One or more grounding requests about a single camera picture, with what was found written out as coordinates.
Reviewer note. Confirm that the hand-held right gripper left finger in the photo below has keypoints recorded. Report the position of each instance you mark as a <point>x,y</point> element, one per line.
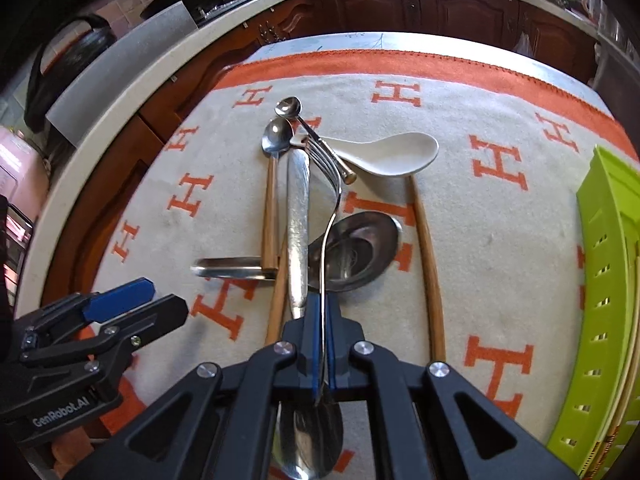
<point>311,360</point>

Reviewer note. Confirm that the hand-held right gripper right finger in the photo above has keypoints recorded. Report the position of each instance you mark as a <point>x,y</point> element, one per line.
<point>345,355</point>

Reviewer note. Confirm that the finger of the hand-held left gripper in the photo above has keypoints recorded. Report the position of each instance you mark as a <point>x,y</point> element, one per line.
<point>120,300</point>
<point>160,312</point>

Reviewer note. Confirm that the plain wooden chopstick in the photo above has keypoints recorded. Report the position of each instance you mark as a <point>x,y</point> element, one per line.
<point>276,310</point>
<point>428,270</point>

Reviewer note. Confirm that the silver fork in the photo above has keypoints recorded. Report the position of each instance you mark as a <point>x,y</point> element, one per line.
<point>310,435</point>

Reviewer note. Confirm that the stainless steel soup spoon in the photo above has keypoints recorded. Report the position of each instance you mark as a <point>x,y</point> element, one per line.
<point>360,255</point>

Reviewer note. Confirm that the silver table knife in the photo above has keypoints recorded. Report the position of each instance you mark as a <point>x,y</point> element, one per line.
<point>298,220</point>

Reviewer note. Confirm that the white ceramic spoon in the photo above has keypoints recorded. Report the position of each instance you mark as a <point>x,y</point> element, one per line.
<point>395,155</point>

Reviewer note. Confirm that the small metal spoon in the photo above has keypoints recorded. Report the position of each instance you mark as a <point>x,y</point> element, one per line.
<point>288,107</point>

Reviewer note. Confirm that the green plastic utensil tray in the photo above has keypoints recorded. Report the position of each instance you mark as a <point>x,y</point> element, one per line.
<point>600,260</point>

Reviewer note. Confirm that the cream kitchen countertop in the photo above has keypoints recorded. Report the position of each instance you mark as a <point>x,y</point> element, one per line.
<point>57,200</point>

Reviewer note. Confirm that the smartphone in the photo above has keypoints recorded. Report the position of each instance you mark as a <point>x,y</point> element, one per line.
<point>15,240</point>

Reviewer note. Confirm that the pink rice cooker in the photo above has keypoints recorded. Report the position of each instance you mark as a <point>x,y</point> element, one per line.
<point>20,160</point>

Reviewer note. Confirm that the orange and beige printed blanket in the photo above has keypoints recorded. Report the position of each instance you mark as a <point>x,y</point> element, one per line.
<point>500,240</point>

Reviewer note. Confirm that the stainless steel panel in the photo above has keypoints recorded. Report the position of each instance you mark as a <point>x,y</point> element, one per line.
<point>125,60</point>

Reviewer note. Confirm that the black pressure cooker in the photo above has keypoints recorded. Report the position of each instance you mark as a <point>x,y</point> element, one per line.
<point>75,55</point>

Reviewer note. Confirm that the gas stove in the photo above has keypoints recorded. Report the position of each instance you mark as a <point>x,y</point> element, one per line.
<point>220,10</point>

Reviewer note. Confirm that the white plastic bag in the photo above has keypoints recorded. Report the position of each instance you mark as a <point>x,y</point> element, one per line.
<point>522,42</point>

